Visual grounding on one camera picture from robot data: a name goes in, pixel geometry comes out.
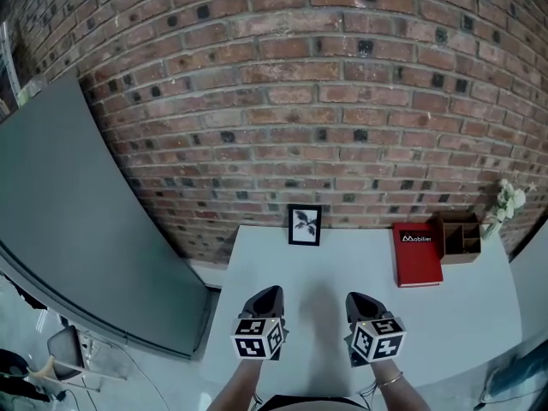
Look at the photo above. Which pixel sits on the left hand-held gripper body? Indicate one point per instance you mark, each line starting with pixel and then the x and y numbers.
pixel 257 341

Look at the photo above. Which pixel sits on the person's beige top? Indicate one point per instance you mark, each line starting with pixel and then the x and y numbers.
pixel 312 406

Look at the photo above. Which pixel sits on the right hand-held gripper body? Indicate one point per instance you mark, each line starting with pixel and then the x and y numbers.
pixel 379 341

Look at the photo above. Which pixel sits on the person's left forearm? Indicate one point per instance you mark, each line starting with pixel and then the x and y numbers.
pixel 240 388

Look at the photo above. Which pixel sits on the black round stool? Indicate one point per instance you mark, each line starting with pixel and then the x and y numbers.
pixel 13 363

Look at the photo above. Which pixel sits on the brown wooden organizer box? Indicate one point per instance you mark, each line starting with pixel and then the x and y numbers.
pixel 460 257

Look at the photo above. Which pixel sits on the green packet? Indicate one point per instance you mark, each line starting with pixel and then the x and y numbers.
pixel 32 89

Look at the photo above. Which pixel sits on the white metal table leg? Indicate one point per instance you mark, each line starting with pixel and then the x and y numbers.
pixel 8 71

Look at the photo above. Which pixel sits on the white flower bouquet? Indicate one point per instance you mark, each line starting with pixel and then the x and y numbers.
pixel 511 199

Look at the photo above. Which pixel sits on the white tall cabinet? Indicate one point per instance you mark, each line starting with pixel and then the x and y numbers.
pixel 533 281

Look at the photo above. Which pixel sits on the person's right forearm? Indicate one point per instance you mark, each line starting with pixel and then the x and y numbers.
pixel 400 394

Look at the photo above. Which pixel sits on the red hardcover book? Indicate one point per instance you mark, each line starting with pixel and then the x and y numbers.
pixel 417 263

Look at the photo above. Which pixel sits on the pale green vase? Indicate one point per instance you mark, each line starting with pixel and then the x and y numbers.
pixel 491 229

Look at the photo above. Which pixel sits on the white desk with drawers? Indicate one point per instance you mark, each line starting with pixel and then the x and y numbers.
pixel 325 268

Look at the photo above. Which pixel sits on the grey refrigerator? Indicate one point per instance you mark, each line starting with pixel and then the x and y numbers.
pixel 85 229

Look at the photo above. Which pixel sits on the black picture frame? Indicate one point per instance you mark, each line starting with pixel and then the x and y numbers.
pixel 305 225

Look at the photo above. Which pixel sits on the wooden chair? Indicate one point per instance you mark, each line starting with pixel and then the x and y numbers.
pixel 64 351

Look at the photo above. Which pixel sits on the person's black trousers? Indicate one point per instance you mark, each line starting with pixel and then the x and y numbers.
pixel 299 397

